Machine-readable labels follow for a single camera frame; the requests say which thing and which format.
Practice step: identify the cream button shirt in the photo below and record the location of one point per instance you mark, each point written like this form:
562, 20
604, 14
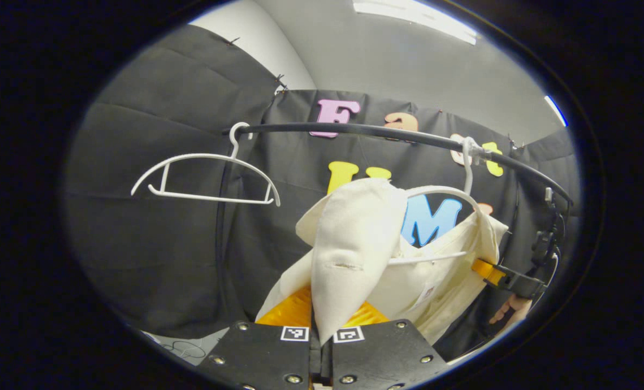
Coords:
349, 244

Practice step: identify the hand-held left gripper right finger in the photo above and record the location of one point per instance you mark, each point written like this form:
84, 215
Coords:
381, 357

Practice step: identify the black backdrop cloth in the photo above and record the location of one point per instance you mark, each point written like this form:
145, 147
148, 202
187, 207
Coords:
164, 254

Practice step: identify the white clothes hanger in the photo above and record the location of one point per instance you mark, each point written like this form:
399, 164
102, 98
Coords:
467, 162
234, 146

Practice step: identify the black clothes rack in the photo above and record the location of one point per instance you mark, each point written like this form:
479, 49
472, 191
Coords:
354, 129

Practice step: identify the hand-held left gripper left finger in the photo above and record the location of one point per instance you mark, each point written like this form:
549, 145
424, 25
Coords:
267, 357

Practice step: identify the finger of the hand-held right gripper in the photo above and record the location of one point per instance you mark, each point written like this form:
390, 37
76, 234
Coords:
516, 281

